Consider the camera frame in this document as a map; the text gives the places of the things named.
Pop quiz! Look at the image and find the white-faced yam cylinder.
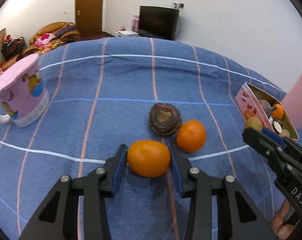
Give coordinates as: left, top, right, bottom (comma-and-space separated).
272, 121, 282, 134

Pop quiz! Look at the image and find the large orange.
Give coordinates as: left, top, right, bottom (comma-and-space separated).
271, 103, 284, 120

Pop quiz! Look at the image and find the brown-green kiwi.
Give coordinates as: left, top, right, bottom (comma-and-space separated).
244, 116, 263, 132

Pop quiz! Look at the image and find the tangerine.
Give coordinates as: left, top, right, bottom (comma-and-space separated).
127, 140, 171, 178
175, 120, 206, 153

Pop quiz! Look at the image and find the dark cut yam back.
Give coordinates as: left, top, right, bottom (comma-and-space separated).
149, 103, 182, 138

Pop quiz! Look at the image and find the purple striped yam cylinder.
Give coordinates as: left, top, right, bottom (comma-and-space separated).
280, 129, 290, 138

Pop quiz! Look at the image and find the person's right hand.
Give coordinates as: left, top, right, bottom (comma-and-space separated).
271, 199, 300, 239

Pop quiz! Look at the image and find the pink electric kettle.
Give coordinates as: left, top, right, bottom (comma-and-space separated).
281, 74, 302, 130

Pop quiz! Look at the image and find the pink tin box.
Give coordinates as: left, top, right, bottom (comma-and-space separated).
235, 82, 299, 141

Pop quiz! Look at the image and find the blue plaid tablecloth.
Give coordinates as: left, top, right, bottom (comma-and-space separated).
0, 37, 285, 239

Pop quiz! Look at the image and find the pink cartoon mug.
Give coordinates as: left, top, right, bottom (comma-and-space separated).
0, 54, 49, 127

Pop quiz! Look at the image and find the cluttered coffee table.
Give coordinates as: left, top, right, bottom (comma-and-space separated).
37, 41, 64, 55

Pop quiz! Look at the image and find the brown leather sofa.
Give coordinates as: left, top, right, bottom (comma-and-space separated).
0, 54, 22, 71

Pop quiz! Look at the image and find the white tv stand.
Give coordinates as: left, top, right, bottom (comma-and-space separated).
114, 30, 139, 37

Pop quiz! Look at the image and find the brown leather armchair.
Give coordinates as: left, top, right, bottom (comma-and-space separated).
29, 22, 81, 45

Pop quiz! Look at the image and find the black rack with items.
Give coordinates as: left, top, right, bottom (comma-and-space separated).
0, 28, 27, 61

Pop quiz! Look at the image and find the black television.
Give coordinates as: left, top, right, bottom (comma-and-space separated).
137, 5, 179, 41

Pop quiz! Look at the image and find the brown wooden door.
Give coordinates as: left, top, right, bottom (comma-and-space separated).
75, 0, 103, 38

